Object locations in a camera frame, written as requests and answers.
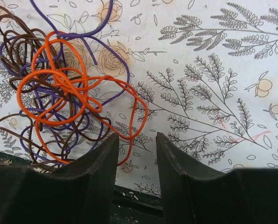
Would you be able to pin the floral patterned table mat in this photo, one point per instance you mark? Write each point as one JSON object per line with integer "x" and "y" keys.
{"x": 203, "y": 72}

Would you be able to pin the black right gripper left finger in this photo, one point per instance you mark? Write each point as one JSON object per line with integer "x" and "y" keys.
{"x": 78, "y": 193}

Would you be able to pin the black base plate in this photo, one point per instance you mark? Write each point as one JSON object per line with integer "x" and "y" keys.
{"x": 133, "y": 207}

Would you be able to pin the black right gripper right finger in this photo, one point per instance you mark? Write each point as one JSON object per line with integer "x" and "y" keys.
{"x": 194, "y": 193}

